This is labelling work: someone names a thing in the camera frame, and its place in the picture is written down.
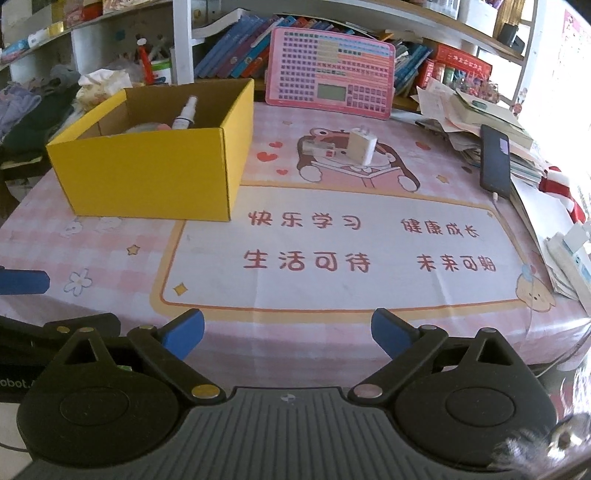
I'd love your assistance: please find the stack of white boxes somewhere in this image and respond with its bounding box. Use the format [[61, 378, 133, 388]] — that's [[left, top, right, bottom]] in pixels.
[[544, 220, 591, 302]]

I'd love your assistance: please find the red box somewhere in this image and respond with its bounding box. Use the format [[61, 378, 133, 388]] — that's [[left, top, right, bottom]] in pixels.
[[417, 43, 493, 91]]

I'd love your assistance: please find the white spray bottle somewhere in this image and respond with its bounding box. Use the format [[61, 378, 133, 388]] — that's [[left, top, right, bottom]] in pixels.
[[171, 95, 199, 130]]

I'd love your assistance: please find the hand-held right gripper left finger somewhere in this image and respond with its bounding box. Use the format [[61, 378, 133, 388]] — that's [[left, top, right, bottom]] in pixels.
[[44, 308, 228, 404]]

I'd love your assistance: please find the floral tissue pack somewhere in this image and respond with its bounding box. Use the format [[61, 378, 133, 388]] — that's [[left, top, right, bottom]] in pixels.
[[76, 69, 135, 110]]

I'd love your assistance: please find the yellow cardboard box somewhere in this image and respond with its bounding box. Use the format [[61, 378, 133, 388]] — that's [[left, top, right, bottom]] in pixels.
[[45, 78, 256, 223]]

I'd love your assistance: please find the white charger plug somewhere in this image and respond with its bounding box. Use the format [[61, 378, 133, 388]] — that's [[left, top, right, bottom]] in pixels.
[[346, 128, 379, 165]]

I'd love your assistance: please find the black smartphone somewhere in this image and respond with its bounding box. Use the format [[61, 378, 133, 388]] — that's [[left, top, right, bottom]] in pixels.
[[479, 124, 511, 194]]

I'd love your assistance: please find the red stick with white cap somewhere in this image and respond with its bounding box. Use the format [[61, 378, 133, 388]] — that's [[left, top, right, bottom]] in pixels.
[[137, 39, 153, 86]]

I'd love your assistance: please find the green and white container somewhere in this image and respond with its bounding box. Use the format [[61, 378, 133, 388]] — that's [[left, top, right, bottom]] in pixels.
[[151, 57, 173, 86]]

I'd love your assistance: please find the row of snack boxes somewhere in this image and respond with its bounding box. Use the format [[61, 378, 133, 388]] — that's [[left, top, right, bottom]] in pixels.
[[0, 0, 174, 63]]

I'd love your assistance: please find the row of blue books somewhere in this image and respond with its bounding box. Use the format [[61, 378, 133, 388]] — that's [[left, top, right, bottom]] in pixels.
[[392, 39, 433, 98]]

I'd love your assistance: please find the white shelf unit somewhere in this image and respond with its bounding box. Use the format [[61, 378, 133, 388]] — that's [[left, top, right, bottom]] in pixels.
[[0, 0, 548, 90]]

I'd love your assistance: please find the stack of papers and books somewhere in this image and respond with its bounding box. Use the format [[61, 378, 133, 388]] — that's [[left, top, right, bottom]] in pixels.
[[414, 78, 546, 186]]

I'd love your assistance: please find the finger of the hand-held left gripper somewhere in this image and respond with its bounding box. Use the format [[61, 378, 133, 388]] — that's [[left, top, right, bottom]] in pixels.
[[0, 266, 51, 297], [0, 312, 122, 352]]

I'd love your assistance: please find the pink learning tablet toy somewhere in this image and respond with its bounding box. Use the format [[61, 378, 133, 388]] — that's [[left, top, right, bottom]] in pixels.
[[264, 26, 396, 121]]

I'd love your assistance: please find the purple cloth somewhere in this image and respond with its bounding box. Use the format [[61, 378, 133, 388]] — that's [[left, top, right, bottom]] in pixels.
[[0, 85, 42, 139]]

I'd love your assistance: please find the pink printed table mat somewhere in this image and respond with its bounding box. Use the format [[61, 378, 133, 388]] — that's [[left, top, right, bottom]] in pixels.
[[0, 98, 591, 372]]

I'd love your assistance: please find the row of colourful books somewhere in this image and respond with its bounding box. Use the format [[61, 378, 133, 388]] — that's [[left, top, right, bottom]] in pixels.
[[193, 14, 279, 80]]

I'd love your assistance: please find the red and white cloth hat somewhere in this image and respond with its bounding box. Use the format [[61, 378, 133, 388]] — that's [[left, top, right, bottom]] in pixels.
[[537, 163, 587, 225]]

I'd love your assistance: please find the grey cloth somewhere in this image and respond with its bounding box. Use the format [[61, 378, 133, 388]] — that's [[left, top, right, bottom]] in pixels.
[[28, 64, 83, 93]]

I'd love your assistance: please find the small clear plastic box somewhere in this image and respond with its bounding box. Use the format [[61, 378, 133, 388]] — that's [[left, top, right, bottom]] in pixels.
[[302, 138, 341, 158]]

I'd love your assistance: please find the dark green cloth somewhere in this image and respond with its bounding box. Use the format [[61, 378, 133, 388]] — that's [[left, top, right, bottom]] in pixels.
[[0, 95, 79, 155]]

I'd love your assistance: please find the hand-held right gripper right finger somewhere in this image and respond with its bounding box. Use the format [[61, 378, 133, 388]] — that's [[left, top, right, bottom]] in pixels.
[[348, 308, 530, 403]]

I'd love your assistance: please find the wall poster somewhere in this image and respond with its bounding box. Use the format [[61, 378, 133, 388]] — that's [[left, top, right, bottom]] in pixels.
[[560, 8, 591, 63]]

